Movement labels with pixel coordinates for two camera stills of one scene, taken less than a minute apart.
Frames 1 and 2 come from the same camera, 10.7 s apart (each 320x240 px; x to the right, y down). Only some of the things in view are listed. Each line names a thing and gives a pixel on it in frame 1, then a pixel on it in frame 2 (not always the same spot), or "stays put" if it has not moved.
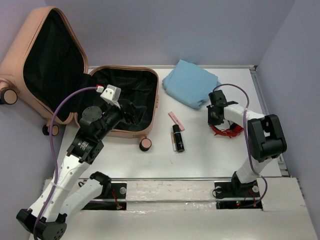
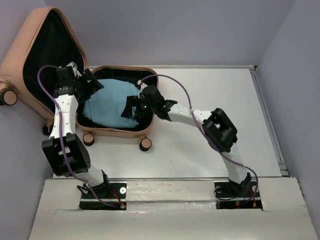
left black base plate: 118,191 stays put
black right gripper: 210,121 → 133,100
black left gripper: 137,112 → 92,85
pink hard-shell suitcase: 46,62 stays put
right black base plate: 234,189 stays put
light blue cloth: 190,84 → 105,107
